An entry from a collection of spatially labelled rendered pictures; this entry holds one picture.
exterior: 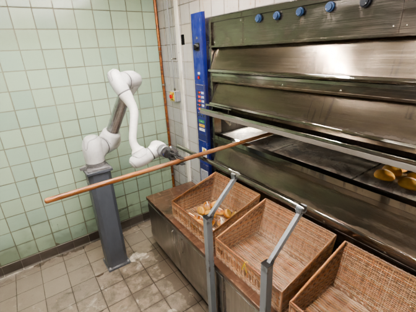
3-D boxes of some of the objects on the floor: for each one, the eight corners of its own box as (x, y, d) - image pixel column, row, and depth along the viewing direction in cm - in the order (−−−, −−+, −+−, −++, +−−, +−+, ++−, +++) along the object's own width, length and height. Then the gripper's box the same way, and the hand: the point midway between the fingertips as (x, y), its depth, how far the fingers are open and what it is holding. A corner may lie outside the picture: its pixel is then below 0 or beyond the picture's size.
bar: (190, 257, 265) (179, 143, 222) (298, 374, 166) (317, 209, 124) (161, 272, 248) (143, 152, 205) (262, 411, 150) (269, 237, 107)
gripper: (169, 140, 196) (187, 148, 178) (171, 161, 202) (189, 171, 184) (160, 142, 192) (177, 151, 174) (163, 163, 198) (179, 174, 180)
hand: (180, 160), depth 182 cm, fingers closed on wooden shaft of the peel, 3 cm apart
